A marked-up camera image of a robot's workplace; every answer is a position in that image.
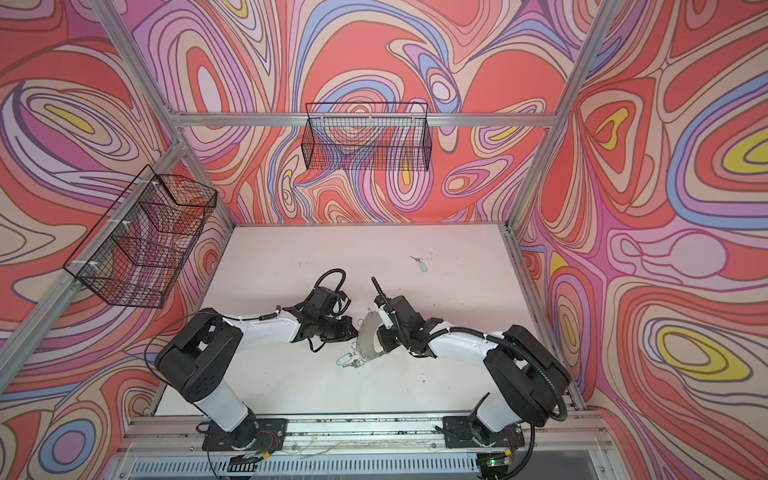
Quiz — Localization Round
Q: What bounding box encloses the black wire basket back wall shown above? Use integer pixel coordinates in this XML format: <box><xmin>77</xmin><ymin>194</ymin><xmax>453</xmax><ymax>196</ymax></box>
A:
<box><xmin>301</xmin><ymin>101</ymin><xmax>433</xmax><ymax>172</ymax></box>

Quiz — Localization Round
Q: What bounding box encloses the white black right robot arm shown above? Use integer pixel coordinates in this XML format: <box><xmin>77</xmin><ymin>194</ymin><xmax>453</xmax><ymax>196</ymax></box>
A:
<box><xmin>371</xmin><ymin>278</ymin><xmax>572</xmax><ymax>447</ymax></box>

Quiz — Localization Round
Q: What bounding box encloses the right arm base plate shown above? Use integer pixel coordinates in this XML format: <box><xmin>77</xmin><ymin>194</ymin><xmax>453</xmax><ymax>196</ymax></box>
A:
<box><xmin>435</xmin><ymin>416</ymin><xmax>526</xmax><ymax>451</ymax></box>

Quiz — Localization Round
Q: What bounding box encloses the black wire basket left wall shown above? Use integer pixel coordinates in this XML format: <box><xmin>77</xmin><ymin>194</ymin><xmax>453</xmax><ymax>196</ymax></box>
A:
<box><xmin>63</xmin><ymin>166</ymin><xmax>218</xmax><ymax>309</ymax></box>

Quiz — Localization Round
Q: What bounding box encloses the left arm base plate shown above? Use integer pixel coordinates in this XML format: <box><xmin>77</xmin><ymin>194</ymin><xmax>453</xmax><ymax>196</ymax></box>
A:
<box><xmin>202</xmin><ymin>417</ymin><xmax>288</xmax><ymax>453</ymax></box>

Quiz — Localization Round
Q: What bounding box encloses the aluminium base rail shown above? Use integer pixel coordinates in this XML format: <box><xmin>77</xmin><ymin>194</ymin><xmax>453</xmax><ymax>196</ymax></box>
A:
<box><xmin>103</xmin><ymin>411</ymin><xmax>629</xmax><ymax>479</ymax></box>

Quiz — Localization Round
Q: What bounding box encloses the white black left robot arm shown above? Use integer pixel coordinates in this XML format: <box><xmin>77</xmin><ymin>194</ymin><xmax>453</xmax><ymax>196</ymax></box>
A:
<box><xmin>145</xmin><ymin>268</ymin><xmax>358</xmax><ymax>451</ymax></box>

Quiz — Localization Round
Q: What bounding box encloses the black wire basket wall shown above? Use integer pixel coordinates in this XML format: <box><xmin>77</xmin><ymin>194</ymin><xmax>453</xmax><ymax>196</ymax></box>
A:
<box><xmin>301</xmin><ymin>101</ymin><xmax>433</xmax><ymax>172</ymax></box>
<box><xmin>63</xmin><ymin>166</ymin><xmax>218</xmax><ymax>309</ymax></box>

